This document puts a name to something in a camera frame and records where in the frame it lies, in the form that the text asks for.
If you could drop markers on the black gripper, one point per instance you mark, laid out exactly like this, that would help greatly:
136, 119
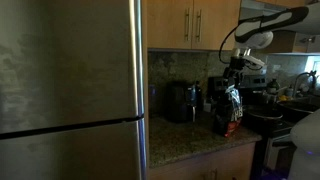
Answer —
236, 65

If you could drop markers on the black whey powder packet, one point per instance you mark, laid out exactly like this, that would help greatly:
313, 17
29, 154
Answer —
228, 110

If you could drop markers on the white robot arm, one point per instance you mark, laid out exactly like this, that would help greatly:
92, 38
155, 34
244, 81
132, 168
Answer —
313, 20

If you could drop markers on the small white countertop container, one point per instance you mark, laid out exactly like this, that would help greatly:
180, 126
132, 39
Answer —
207, 106

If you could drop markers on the dark glass bottle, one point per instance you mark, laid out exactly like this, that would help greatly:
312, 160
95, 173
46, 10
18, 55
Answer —
272, 86

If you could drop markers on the dark frying pan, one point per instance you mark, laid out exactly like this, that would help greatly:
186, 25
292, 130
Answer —
265, 116

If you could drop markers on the yellow object by sink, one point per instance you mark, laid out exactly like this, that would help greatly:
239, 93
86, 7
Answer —
284, 98

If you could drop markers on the black kitchen stove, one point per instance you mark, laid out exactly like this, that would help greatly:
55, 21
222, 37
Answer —
266, 133

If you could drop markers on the curved kitchen faucet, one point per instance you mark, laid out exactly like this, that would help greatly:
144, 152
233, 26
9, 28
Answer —
301, 78

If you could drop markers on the kitchen sink basin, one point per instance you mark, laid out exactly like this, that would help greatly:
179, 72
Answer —
300, 106

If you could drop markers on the steel range hood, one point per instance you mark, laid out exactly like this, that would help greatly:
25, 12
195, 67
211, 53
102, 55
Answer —
256, 8

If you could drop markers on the wooden base cabinet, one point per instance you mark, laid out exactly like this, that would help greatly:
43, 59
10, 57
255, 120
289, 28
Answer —
213, 163

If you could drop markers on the stainless steel refrigerator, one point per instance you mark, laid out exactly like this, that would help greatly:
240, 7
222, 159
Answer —
66, 83

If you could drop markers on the wooden wall cabinet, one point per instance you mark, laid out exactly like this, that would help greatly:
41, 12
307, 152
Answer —
166, 23

